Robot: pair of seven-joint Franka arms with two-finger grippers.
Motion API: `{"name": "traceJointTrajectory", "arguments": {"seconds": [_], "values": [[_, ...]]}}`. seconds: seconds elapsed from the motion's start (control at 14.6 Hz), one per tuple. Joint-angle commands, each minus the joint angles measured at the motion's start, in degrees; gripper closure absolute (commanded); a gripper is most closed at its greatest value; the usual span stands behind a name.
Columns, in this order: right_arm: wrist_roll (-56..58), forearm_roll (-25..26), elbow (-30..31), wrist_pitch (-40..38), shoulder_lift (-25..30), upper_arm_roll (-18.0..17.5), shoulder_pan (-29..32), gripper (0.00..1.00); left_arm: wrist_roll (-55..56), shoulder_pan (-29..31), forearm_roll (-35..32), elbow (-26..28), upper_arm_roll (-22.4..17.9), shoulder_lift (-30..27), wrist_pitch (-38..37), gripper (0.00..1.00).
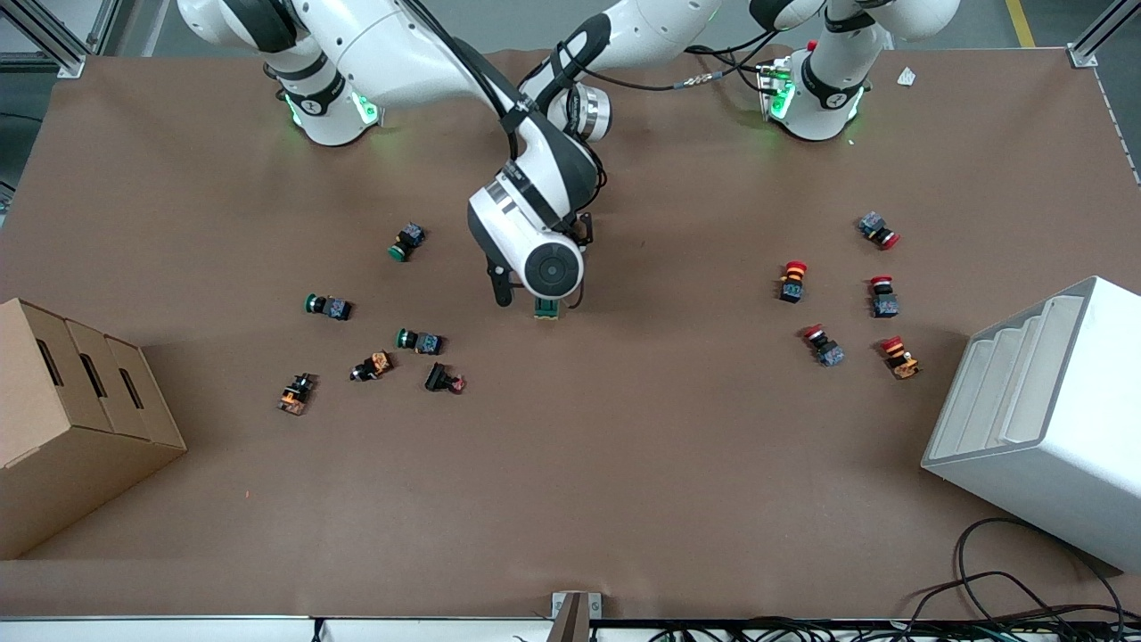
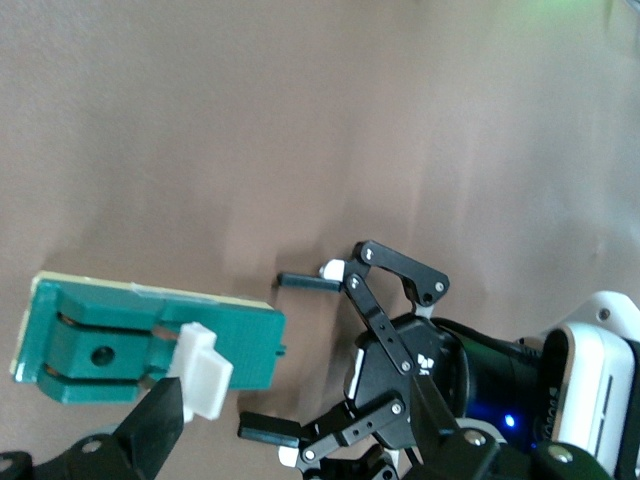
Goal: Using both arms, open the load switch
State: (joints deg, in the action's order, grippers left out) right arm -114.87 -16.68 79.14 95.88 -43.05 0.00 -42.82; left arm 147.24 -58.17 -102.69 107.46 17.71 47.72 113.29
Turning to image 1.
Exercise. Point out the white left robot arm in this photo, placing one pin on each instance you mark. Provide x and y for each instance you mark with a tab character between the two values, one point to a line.
660	22

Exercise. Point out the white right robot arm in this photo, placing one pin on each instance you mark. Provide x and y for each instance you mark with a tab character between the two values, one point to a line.
526	232

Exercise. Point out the black button red base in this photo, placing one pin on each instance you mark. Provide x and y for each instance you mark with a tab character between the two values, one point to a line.
444	380

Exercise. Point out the red emergency button orange base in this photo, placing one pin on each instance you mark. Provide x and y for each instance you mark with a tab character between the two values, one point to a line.
900	357
792	281

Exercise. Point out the brown paper table cover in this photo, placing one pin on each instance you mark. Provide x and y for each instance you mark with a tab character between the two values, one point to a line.
624	446

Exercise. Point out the black button orange base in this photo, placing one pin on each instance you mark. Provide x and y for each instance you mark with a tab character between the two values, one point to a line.
372	366
296	393

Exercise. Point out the red emergency button grey base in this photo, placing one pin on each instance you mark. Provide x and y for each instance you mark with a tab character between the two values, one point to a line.
824	345
883	296
878	230

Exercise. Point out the white paper scrap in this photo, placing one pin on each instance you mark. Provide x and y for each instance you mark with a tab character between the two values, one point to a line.
907	77

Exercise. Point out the white stepped storage rack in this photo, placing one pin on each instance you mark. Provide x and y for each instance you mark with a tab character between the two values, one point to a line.
1070	464

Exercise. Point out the brown cardboard box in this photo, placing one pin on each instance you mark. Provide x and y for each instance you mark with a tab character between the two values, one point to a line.
53	464

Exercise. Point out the green push button switch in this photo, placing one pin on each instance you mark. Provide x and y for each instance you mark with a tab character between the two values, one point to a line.
408	242
419	341
328	306

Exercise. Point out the grey metal bracket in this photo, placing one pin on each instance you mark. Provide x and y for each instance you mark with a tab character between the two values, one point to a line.
576	611

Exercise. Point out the aluminium frame profile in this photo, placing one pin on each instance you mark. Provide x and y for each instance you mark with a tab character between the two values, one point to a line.
1083	55
71	64

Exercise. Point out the white table edge rail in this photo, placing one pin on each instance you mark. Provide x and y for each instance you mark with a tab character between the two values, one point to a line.
178	630

